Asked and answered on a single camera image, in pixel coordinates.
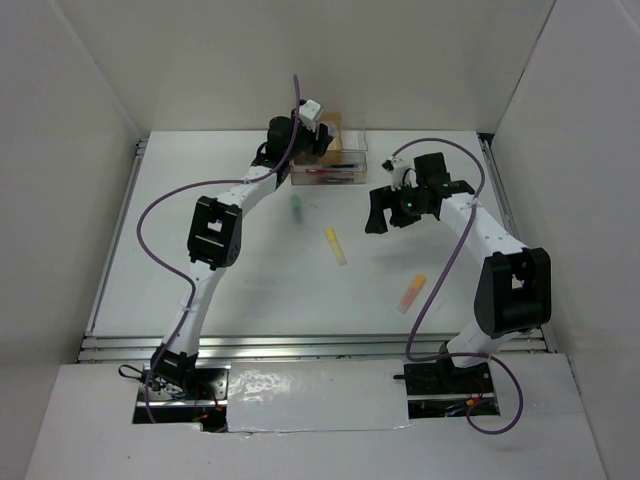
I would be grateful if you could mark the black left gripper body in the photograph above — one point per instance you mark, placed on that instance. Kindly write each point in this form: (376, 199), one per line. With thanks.
(306, 142)

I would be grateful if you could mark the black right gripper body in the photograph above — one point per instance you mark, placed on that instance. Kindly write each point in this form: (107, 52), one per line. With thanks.
(409, 206)

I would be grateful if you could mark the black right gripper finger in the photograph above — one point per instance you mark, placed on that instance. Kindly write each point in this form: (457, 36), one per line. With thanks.
(376, 223)
(381, 198)

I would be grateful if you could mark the red gel pen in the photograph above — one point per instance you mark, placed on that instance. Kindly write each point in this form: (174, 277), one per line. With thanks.
(326, 171)

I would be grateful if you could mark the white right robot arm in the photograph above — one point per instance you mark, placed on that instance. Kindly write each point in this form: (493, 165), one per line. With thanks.
(513, 293)

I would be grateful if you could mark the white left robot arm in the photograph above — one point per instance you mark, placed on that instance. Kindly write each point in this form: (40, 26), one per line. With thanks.
(215, 234)

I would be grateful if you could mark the clear stationery organizer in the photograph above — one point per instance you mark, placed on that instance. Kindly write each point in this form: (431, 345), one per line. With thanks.
(349, 147)

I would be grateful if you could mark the yellow highlighter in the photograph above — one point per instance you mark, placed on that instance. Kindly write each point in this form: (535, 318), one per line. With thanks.
(335, 246)

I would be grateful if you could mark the orange highlighter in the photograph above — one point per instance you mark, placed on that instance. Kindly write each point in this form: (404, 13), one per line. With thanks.
(411, 293)

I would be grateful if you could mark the green highlighter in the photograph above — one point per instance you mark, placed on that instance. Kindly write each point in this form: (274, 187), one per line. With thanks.
(296, 209)

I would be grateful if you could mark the white foil front panel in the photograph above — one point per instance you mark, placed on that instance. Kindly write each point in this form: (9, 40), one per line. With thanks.
(316, 396)

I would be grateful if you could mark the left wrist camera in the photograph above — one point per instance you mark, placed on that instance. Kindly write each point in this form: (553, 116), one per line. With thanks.
(310, 113)

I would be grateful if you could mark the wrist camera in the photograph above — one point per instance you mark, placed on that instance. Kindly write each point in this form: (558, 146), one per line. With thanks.
(310, 113)
(399, 170)

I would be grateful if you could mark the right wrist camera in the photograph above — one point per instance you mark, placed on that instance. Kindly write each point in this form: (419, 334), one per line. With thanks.
(399, 170)

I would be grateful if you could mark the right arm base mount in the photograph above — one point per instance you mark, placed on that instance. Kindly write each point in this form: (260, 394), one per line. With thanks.
(441, 390)

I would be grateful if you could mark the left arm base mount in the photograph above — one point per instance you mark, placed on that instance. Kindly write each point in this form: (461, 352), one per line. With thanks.
(204, 392)

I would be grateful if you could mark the aluminium table edge rail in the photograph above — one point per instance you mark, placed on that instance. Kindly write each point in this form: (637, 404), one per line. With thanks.
(139, 349)

